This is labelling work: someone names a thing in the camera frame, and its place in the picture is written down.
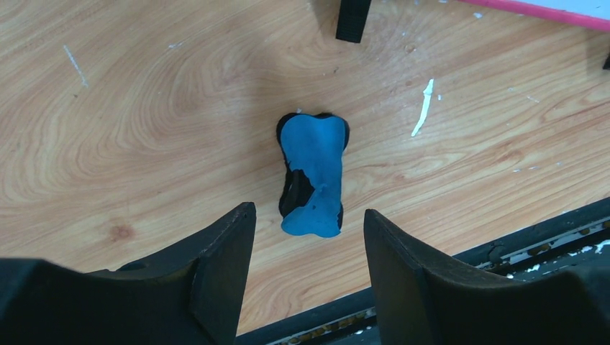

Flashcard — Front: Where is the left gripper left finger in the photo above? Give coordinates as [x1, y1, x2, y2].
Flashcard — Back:
[1, 202, 256, 344]

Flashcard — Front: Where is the blue black eraser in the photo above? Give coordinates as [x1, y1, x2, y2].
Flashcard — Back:
[276, 113, 350, 238]

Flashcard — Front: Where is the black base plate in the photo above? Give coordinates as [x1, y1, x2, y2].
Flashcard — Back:
[236, 199, 609, 344]

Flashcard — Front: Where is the pink framed whiteboard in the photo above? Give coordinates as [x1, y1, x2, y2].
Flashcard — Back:
[464, 0, 609, 32]

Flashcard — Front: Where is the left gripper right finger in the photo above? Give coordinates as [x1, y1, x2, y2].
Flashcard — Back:
[364, 209, 609, 344]

